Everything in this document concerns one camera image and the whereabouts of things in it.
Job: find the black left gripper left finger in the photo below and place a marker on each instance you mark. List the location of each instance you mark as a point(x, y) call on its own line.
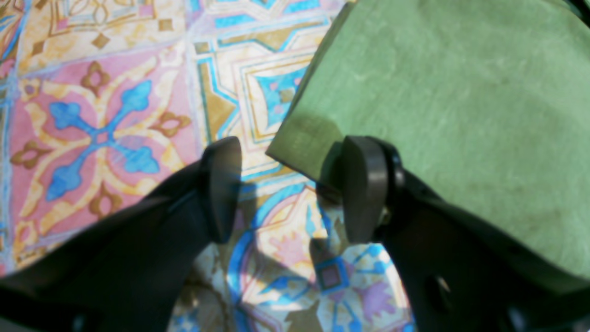
point(125, 272)

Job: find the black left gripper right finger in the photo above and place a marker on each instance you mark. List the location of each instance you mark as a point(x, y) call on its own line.
point(460, 273)

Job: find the olive green t-shirt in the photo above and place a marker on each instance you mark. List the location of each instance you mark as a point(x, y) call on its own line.
point(487, 102)

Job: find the colourful patterned tablecloth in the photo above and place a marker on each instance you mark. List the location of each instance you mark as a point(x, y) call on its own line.
point(101, 100)

